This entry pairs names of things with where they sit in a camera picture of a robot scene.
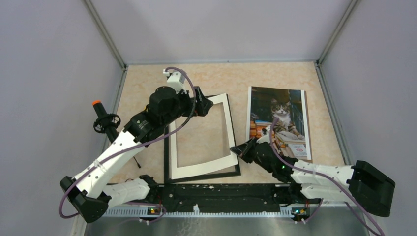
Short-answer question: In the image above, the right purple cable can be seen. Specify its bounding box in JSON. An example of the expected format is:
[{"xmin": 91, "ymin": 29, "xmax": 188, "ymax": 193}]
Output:
[{"xmin": 268, "ymin": 117, "xmax": 387, "ymax": 236}]

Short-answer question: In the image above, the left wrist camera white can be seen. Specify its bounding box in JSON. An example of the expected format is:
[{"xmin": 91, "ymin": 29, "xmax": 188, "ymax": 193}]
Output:
[{"xmin": 162, "ymin": 71, "xmax": 187, "ymax": 96}]

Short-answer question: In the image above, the purple cable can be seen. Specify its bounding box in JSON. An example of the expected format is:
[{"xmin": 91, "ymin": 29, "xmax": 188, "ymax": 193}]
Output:
[
  {"xmin": 268, "ymin": 117, "xmax": 387, "ymax": 236},
  {"xmin": 58, "ymin": 66, "xmax": 198, "ymax": 225}
]

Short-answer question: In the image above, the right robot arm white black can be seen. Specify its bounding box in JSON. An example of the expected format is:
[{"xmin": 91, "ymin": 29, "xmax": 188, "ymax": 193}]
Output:
[{"xmin": 230, "ymin": 138, "xmax": 395, "ymax": 217}]

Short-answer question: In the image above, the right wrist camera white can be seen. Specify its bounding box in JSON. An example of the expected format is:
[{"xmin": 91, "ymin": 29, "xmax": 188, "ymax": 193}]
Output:
[{"xmin": 257, "ymin": 133, "xmax": 270, "ymax": 144}]

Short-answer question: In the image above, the white photo mat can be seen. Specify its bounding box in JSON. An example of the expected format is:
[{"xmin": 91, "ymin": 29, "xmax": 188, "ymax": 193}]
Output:
[{"xmin": 164, "ymin": 93, "xmax": 241, "ymax": 184}]

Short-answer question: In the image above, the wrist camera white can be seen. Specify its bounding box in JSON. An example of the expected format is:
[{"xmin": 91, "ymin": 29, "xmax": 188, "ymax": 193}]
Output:
[
  {"xmin": 257, "ymin": 133, "xmax": 270, "ymax": 144},
  {"xmin": 162, "ymin": 71, "xmax": 187, "ymax": 96}
]

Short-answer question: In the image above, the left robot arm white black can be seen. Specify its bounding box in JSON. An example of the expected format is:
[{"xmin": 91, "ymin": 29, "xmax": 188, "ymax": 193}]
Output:
[{"xmin": 59, "ymin": 86, "xmax": 213, "ymax": 223}]

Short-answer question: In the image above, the cat photo print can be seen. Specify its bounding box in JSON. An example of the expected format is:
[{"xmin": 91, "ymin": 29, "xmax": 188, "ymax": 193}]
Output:
[{"xmin": 246, "ymin": 86, "xmax": 312, "ymax": 161}]

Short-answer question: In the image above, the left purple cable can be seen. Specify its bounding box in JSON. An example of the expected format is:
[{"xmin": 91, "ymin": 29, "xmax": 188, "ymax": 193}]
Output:
[{"xmin": 58, "ymin": 66, "xmax": 198, "ymax": 225}]

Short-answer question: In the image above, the black picture frame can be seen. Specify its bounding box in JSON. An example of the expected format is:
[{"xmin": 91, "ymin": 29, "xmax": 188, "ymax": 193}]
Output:
[{"xmin": 164, "ymin": 93, "xmax": 241, "ymax": 184}]

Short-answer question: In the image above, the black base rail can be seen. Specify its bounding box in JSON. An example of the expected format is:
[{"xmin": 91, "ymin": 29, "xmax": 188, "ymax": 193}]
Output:
[{"xmin": 127, "ymin": 183, "xmax": 322, "ymax": 216}]

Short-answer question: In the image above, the brown frame backing board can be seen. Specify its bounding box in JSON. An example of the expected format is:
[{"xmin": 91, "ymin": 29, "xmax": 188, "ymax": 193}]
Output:
[{"xmin": 303, "ymin": 91, "xmax": 313, "ymax": 162}]

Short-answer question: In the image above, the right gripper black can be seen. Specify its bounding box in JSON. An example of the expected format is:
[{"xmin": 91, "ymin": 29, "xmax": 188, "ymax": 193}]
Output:
[{"xmin": 230, "ymin": 136, "xmax": 273, "ymax": 173}]

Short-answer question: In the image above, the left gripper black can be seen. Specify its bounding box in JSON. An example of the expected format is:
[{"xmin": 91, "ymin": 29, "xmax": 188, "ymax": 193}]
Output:
[{"xmin": 162, "ymin": 86, "xmax": 213, "ymax": 126}]

